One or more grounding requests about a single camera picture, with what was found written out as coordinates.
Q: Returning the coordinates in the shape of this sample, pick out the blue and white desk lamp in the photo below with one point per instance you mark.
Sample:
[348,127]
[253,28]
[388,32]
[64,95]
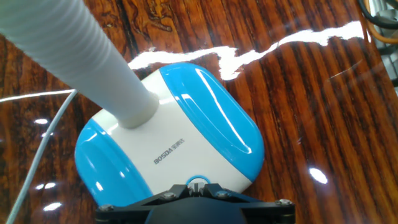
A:
[174,137]

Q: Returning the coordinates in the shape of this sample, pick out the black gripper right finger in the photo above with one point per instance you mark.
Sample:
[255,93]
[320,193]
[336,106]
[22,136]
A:
[267,214]

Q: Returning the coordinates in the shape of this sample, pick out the glossy wood-grain table mat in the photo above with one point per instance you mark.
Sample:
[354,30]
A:
[311,124]

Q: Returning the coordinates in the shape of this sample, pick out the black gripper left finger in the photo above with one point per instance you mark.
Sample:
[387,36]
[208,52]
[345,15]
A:
[130,214]

